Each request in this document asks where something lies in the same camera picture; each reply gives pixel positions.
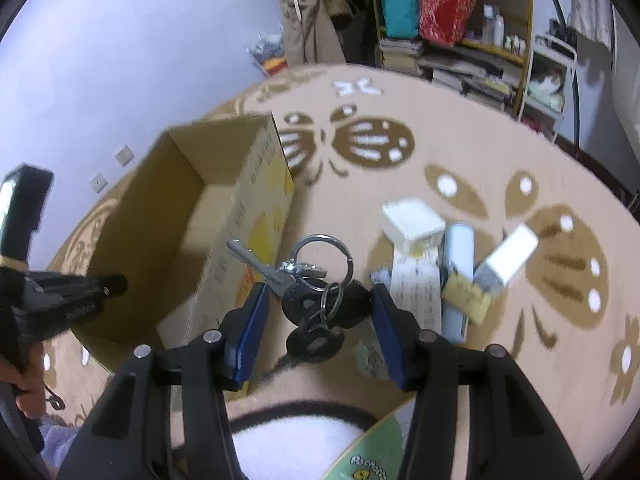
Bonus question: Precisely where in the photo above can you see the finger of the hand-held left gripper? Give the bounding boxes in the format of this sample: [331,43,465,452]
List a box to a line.
[27,272,129,335]

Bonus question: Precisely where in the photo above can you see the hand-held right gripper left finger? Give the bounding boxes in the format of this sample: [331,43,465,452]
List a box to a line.
[57,282,271,480]

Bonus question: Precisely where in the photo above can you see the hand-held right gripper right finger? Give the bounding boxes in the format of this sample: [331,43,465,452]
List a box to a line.
[370,282,587,480]

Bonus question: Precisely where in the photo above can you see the bunch of keys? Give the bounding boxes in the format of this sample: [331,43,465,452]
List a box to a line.
[226,234,374,364]

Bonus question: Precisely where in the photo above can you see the cardboard box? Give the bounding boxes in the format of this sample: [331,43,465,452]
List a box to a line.
[75,112,297,401]

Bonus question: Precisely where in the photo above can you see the person's left hand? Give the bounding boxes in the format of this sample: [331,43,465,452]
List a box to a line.
[0,342,48,418]

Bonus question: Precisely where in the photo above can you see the pale green packet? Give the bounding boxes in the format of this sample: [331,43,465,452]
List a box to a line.
[354,337,397,382]

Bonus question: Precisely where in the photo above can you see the printed paper leaflet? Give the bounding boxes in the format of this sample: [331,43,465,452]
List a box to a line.
[390,247,444,337]

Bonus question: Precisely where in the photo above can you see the small yellow box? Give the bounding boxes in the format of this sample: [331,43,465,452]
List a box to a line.
[441,277,492,326]

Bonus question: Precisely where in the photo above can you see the light blue tube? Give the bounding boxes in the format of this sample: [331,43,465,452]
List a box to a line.
[440,223,475,344]

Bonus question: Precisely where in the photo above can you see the white square plastic container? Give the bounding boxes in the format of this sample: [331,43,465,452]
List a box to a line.
[381,199,447,256]

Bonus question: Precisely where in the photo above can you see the white rectangular box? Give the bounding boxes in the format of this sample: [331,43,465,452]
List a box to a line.
[472,223,540,297]

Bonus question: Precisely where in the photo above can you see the beige butterfly printed blanket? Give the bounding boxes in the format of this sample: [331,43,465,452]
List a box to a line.
[42,62,640,480]

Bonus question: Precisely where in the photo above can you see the stack of books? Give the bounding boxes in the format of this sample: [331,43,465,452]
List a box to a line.
[375,37,521,111]

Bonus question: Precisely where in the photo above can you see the colourful bag pile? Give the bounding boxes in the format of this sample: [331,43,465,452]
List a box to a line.
[247,34,290,77]

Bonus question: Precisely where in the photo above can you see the wooden shelf unit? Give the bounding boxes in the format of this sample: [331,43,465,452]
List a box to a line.
[370,0,535,121]

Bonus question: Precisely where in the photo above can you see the beige hanging trousers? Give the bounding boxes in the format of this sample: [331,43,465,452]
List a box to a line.
[280,0,346,66]

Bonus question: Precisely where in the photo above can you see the dark hanging clothes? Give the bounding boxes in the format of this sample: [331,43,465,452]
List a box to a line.
[320,0,382,67]

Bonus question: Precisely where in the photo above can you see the red bag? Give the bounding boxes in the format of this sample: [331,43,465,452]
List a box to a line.
[417,0,480,47]

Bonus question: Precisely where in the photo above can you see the teal storage bin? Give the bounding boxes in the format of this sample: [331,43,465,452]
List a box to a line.
[376,0,422,40]

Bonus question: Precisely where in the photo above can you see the white metal cart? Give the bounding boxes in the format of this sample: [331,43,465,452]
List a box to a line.
[515,32,581,143]

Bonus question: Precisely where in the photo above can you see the white hanging cloth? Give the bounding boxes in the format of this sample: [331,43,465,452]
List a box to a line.
[570,0,617,52]

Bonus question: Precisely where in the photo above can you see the black cable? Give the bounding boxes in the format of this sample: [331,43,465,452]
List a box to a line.
[542,0,583,151]

